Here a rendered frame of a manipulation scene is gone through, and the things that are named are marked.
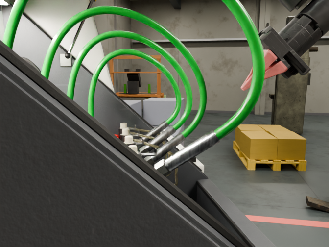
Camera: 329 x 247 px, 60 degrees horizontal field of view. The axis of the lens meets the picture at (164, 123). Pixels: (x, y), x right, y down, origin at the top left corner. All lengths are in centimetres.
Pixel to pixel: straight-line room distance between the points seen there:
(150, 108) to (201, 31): 740
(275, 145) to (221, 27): 629
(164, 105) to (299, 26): 204
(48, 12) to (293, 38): 60
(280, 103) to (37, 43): 597
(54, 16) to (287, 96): 593
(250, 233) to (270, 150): 346
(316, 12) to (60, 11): 61
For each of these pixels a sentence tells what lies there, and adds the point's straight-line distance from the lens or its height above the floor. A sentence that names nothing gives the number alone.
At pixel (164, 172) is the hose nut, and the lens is 39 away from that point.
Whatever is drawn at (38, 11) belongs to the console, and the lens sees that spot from 86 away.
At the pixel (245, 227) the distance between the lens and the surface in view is 65.
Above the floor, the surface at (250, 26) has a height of 132.
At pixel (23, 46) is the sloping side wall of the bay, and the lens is 82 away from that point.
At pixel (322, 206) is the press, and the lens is 312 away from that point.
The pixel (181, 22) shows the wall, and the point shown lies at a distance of 988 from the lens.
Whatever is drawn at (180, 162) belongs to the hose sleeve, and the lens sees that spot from 38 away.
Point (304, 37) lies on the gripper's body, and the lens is 54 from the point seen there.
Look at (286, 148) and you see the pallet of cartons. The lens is 413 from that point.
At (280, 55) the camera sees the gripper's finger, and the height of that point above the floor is 130.
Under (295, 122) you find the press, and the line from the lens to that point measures 660.
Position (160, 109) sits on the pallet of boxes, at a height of 97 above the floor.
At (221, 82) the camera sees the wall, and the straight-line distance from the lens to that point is 966.
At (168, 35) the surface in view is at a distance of 57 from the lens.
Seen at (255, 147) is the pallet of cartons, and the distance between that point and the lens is 400.
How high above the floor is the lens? 126
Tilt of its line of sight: 10 degrees down
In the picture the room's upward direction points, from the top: straight up
